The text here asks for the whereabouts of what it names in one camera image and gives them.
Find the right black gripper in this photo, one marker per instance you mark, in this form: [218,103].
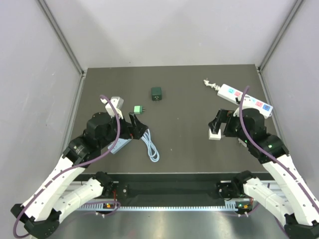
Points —
[223,116]

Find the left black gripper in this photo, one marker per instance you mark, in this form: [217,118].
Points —
[134,130]

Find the light green plug adapter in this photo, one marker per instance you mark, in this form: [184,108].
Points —
[139,109]

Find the white 80W charger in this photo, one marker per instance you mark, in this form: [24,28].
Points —
[214,136]

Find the dark green charger cube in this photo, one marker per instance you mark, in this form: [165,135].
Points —
[156,93]

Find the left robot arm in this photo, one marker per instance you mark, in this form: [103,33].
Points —
[42,213]

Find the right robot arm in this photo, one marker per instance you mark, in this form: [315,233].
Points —
[298,212]

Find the blue power strip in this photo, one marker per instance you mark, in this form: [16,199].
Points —
[118,146]

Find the white multicolour power strip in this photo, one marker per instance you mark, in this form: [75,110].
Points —
[234,96]

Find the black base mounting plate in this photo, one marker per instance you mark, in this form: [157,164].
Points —
[173,189]

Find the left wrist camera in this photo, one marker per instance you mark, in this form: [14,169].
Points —
[114,102]

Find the slotted cable duct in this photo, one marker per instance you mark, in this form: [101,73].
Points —
[227,206]

